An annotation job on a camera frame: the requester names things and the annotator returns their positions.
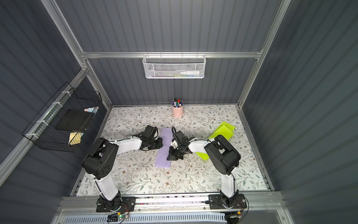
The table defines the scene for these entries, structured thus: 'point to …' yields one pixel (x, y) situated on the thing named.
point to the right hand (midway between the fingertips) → (166, 161)
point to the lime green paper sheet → (203, 156)
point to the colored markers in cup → (176, 103)
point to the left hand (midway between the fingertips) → (164, 145)
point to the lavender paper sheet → (161, 154)
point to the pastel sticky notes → (92, 109)
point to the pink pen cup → (177, 112)
